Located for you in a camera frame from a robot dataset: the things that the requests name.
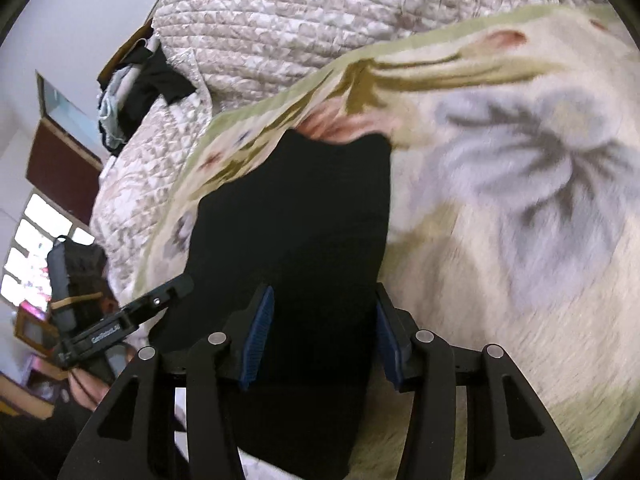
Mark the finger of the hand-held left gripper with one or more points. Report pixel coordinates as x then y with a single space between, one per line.
162 297

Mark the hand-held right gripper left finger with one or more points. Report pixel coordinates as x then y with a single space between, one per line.
257 340

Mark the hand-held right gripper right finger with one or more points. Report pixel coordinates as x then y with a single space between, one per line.
387 345

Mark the black pants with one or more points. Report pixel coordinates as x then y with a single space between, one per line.
300 240

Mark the person's left hand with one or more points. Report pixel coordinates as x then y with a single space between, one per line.
90 390

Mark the bright window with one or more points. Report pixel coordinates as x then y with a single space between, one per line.
35 245

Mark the dark brown door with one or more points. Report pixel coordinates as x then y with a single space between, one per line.
62 167

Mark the floral fleece blanket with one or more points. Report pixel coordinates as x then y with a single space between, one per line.
500 210

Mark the pale blue garment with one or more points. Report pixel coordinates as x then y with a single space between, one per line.
112 105

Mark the black garment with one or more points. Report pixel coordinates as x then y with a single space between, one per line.
155 85

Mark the wooden headboard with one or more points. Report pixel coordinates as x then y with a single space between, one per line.
120 52

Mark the quilted beige bedspread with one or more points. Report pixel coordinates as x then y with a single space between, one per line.
280 25

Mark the wooden picture frame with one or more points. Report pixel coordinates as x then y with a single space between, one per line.
32 327

